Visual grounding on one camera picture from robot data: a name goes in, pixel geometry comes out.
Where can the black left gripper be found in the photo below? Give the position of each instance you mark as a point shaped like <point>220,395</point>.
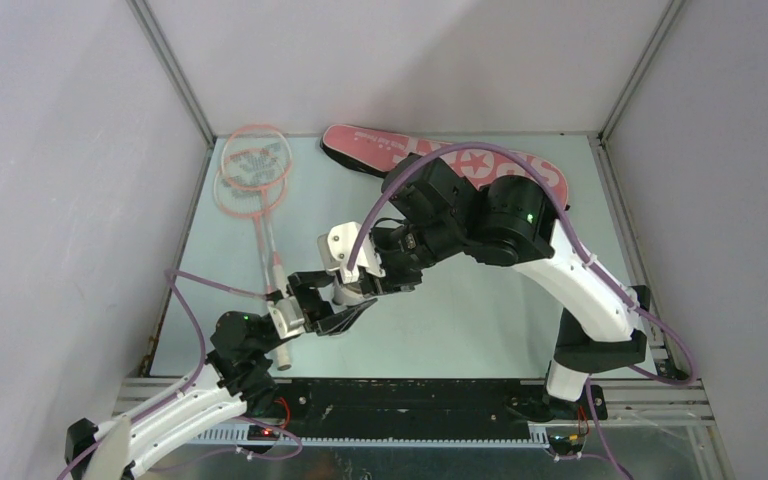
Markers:
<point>318,312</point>

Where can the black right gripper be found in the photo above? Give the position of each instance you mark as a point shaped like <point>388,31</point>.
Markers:
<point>392,282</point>

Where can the white shuttlecock tube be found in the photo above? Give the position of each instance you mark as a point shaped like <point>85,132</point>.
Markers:
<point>346,295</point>

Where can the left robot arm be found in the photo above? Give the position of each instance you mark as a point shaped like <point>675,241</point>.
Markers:
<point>231,380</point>

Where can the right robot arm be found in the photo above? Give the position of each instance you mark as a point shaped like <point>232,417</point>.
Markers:
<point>510,222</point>

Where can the pink sport racket bag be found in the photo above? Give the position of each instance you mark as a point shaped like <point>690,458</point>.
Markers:
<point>377,152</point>

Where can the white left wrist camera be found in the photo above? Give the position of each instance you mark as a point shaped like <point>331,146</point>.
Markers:
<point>287,317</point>

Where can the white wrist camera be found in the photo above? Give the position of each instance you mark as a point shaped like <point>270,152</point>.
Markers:
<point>287,317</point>
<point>349,254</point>

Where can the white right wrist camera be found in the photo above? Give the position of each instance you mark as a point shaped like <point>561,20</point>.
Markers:
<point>349,254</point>

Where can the aluminium front frame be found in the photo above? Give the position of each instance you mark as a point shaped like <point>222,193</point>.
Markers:
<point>653,430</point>

